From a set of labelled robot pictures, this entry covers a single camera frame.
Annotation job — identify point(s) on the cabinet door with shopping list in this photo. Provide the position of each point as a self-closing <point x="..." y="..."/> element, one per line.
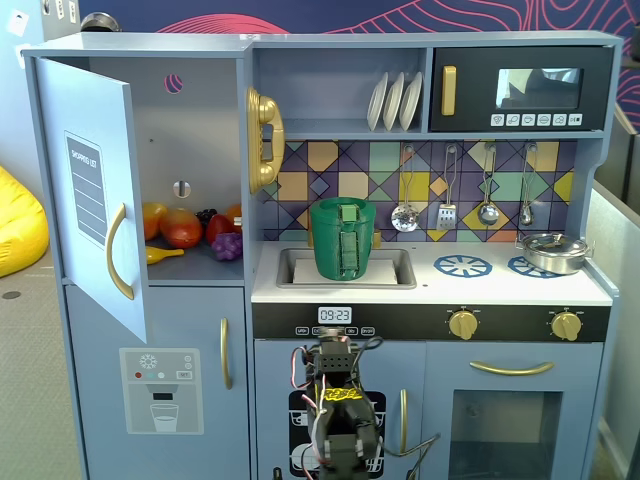
<point x="65" y="100"/>

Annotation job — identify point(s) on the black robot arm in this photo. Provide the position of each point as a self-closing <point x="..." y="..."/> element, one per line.
<point x="335" y="360"/>

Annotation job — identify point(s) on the cabinet door with dishes print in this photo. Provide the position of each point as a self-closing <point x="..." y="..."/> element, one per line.
<point x="390" y="365"/>

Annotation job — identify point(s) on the oven door with window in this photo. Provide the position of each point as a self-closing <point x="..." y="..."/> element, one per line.
<point x="440" y="375"/>

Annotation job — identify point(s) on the cabinet door with dispenser print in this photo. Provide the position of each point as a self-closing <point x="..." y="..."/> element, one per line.
<point x="200" y="450"/>

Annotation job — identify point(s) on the black toy microwave door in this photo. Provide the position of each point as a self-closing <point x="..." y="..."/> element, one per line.
<point x="530" y="57"/>

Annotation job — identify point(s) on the green plastic pitcher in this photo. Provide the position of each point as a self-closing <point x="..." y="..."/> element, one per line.
<point x="327" y="240"/>

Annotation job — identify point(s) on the grey toy sink basin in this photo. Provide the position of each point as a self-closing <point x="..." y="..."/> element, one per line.
<point x="350" y="283"/>

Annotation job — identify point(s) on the gold toy faucet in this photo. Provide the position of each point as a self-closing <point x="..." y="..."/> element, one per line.
<point x="376" y="239"/>

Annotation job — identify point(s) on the metal skimmer spoon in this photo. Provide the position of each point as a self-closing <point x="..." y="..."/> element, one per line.
<point x="404" y="218"/>

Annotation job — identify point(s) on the toy orange fruit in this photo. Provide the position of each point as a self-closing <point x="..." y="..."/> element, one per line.
<point x="235" y="214"/>

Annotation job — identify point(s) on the purple toy grapes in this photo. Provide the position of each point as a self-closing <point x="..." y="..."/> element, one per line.
<point x="227" y="246"/>

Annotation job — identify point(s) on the red toy strawberry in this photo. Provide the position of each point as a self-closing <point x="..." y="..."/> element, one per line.
<point x="219" y="227"/>

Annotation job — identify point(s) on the dark toy blackberries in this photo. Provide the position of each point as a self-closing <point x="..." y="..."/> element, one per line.
<point x="205" y="216"/>

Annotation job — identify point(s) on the metal slotted spatula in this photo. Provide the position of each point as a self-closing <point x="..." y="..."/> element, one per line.
<point x="446" y="217"/>

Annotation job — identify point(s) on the gold toy telephone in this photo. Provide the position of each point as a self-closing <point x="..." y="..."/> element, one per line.
<point x="265" y="115"/>

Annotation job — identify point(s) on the red orange toy peach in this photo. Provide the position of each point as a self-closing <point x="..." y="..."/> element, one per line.
<point x="180" y="229"/>

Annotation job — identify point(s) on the white toy plate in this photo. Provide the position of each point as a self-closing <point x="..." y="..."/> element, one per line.
<point x="411" y="102"/>
<point x="392" y="102"/>
<point x="375" y="102"/>

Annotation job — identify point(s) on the yellow toy banana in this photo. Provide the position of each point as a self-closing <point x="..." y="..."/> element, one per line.
<point x="162" y="254"/>

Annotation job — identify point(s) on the gold stove knob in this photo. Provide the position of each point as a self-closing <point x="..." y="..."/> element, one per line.
<point x="566" y="326"/>
<point x="463" y="325"/>

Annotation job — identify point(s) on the metal ladle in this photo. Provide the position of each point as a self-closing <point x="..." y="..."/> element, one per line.
<point x="488" y="214"/>

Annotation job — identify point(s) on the orange yellow toy mango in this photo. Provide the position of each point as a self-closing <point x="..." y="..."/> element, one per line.
<point x="151" y="220"/>

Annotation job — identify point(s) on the blue toy play kitchen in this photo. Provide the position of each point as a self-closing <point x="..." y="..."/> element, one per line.
<point x="515" y="285"/>

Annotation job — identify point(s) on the metal serving spoon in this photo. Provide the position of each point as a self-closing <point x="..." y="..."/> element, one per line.
<point x="526" y="216"/>

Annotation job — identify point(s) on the steel pot with lid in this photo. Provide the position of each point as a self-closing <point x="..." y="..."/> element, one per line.
<point x="555" y="260"/>

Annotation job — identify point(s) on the yellow beanbag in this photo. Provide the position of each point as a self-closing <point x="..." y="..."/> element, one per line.
<point x="20" y="230"/>

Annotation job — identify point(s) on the pale desk divider panel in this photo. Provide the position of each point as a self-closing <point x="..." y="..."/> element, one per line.
<point x="615" y="300"/>

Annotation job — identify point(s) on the steel bowl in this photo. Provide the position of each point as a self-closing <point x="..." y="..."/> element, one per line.
<point x="100" y="22"/>

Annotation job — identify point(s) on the dark round floor cover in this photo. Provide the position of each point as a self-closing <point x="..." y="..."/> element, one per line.
<point x="11" y="295"/>

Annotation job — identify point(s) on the black monitor back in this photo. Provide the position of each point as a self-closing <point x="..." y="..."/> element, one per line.
<point x="631" y="165"/>

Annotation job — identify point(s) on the white square wall tag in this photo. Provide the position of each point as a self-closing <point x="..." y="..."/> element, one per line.
<point x="17" y="22"/>

